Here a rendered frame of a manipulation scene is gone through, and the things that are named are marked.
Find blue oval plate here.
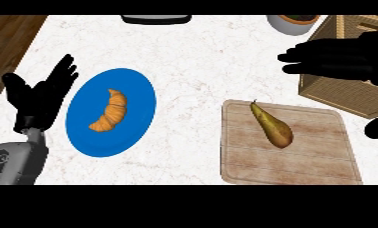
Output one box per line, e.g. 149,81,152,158
65,67,158,158

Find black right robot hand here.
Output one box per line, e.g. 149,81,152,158
276,30,378,140

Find brown wooden panel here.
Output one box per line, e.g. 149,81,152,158
0,14,48,94

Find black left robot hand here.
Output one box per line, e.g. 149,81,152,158
0,53,79,135

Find wicker basket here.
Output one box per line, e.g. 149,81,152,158
296,14,378,120

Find pale wooden cutting board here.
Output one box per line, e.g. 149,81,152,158
218,99,364,186

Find orange croissant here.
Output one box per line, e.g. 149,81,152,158
87,88,128,133

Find yellow-brown pear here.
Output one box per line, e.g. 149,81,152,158
249,98,295,150

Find white plant pot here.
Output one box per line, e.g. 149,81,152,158
265,14,321,37

